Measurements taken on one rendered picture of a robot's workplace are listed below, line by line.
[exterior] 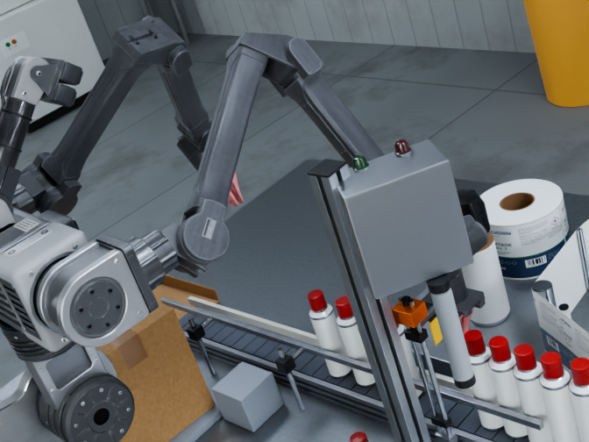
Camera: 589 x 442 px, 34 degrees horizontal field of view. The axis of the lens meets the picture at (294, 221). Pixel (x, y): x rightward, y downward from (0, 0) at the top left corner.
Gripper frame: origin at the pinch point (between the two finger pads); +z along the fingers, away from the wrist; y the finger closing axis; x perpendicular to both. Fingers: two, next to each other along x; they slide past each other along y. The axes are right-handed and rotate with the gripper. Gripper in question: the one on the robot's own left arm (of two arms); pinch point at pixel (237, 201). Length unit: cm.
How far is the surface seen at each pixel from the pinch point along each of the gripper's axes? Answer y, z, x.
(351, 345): -13.0, 41.9, -22.2
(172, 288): -3, -1, 55
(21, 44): 170, -265, 406
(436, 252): -18, 38, -71
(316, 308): -12.9, 31.7, -20.4
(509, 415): -13, 68, -49
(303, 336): -8.8, 34.0, 0.0
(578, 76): 266, 17, 131
